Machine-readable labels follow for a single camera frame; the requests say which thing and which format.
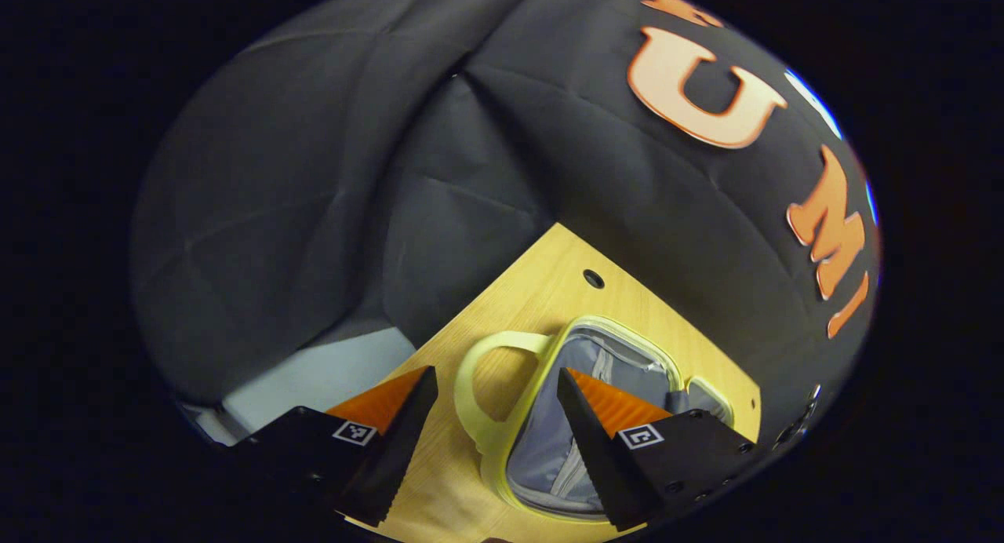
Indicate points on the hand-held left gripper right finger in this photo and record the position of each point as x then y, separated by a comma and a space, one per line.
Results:
592, 457

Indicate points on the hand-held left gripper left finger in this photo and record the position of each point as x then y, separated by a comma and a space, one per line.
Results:
396, 457

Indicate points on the cream yellow suitcase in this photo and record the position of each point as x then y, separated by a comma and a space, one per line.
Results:
549, 464

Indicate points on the black backdrop cloth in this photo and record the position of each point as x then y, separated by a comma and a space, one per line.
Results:
392, 174

